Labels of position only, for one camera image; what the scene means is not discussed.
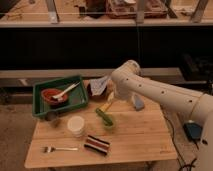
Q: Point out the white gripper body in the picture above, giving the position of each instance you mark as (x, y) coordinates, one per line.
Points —
(98, 85)

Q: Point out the yellow banana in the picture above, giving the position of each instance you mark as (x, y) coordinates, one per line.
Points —
(109, 101)

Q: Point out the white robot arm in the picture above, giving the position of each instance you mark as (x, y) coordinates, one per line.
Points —
(196, 105)

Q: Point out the green plastic cup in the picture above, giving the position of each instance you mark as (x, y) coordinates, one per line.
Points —
(106, 119)

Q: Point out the white paper cup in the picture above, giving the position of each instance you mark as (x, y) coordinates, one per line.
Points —
(76, 125)

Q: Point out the small metal cup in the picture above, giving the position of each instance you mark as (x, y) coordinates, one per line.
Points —
(52, 119)

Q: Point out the dark brown bowl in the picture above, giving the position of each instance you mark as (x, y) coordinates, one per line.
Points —
(96, 97)

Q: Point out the white plastic spoon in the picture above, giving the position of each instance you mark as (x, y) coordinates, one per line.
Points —
(60, 95)

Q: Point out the wooden table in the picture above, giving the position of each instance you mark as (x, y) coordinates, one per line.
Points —
(137, 136)

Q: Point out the green plastic tray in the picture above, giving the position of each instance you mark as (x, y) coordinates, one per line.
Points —
(77, 97)

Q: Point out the red-brown bowl in tray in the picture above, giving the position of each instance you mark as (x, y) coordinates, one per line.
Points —
(48, 95)

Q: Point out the striped red black cloth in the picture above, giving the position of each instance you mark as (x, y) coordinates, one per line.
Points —
(96, 144)

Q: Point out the silver metal fork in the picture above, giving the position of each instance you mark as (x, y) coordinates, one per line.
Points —
(50, 149)

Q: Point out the black box on floor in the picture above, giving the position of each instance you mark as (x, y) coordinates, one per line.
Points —
(193, 131)

